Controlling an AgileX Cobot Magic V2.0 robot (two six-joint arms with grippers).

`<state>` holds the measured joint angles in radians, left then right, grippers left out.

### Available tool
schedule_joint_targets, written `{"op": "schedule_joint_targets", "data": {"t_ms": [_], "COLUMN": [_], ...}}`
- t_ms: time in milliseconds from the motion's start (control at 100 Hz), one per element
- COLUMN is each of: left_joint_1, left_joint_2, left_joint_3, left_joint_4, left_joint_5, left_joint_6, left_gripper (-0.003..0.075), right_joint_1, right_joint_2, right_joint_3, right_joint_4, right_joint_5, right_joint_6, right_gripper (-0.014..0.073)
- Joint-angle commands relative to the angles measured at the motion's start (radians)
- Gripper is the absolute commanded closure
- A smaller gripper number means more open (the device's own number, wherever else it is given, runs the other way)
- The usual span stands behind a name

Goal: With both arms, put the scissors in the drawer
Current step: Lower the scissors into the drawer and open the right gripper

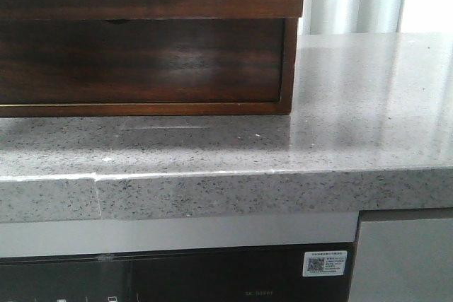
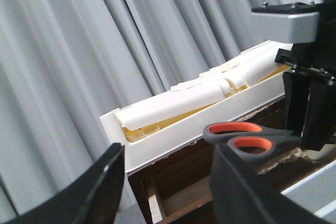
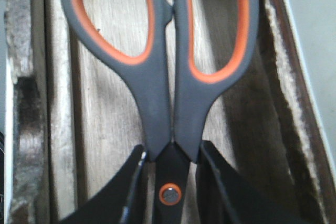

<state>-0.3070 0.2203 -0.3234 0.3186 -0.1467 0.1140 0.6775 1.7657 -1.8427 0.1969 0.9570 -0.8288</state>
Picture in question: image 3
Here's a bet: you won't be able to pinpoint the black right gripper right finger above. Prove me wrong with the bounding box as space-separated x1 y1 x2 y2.
196 141 302 223

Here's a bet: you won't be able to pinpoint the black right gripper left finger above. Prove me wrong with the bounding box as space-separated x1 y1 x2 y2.
60 145 147 223

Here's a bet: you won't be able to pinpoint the dark wooden drawer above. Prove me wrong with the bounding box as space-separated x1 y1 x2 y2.
5 0 335 223

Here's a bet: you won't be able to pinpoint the grey orange handled scissors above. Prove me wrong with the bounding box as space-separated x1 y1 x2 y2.
61 0 259 223

